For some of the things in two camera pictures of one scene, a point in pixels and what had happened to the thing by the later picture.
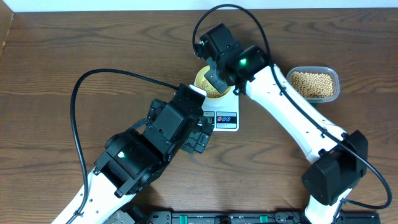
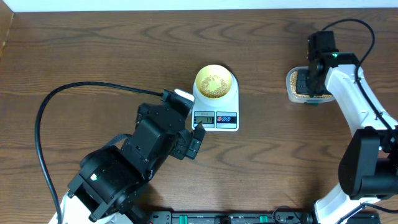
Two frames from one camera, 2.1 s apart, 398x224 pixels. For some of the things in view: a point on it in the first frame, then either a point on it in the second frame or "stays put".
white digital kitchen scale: x=223 y=112 stays put
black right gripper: x=212 y=76 → x=301 y=86
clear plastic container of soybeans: x=319 y=84 stays put
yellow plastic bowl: x=203 y=83 stays put
